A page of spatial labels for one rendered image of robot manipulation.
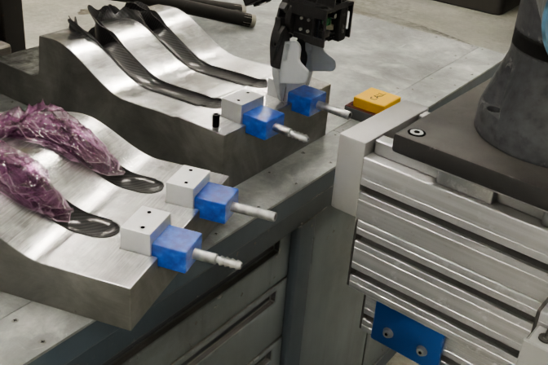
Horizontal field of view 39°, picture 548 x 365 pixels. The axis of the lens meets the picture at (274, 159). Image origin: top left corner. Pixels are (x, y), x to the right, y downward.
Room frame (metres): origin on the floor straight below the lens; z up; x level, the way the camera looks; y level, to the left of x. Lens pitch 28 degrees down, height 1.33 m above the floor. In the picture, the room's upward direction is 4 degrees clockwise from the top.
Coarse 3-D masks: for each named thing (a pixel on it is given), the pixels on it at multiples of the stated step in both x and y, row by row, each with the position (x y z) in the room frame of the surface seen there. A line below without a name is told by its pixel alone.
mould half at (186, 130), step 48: (48, 48) 1.11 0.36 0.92; (96, 48) 1.11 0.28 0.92; (144, 48) 1.16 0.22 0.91; (192, 48) 1.21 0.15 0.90; (48, 96) 1.11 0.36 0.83; (96, 96) 1.05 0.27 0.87; (144, 96) 1.03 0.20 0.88; (144, 144) 0.99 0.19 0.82; (192, 144) 0.94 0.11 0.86; (240, 144) 0.94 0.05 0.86; (288, 144) 1.04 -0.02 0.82
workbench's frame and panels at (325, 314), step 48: (240, 240) 0.84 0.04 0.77; (288, 240) 1.04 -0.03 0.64; (336, 240) 1.17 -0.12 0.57; (192, 288) 0.83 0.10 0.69; (240, 288) 0.94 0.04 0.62; (288, 288) 1.05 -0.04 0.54; (336, 288) 1.19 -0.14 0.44; (96, 336) 0.64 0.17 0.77; (144, 336) 0.79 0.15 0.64; (192, 336) 0.86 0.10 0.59; (240, 336) 0.95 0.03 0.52; (288, 336) 1.05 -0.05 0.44; (336, 336) 1.22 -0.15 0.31
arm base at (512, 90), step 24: (528, 48) 0.64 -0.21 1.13; (504, 72) 0.66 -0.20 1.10; (528, 72) 0.63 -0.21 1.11; (504, 96) 0.64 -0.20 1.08; (528, 96) 0.62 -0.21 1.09; (480, 120) 0.65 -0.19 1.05; (504, 120) 0.62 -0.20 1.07; (528, 120) 0.61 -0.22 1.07; (504, 144) 0.62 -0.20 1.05; (528, 144) 0.60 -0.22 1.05
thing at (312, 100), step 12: (288, 84) 1.04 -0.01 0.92; (300, 84) 1.07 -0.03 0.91; (276, 96) 1.05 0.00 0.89; (288, 96) 1.04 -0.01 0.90; (300, 96) 1.03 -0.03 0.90; (312, 96) 1.03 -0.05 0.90; (324, 96) 1.05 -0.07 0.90; (300, 108) 1.03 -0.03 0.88; (312, 108) 1.03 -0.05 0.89; (324, 108) 1.02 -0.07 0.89; (336, 108) 1.02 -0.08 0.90
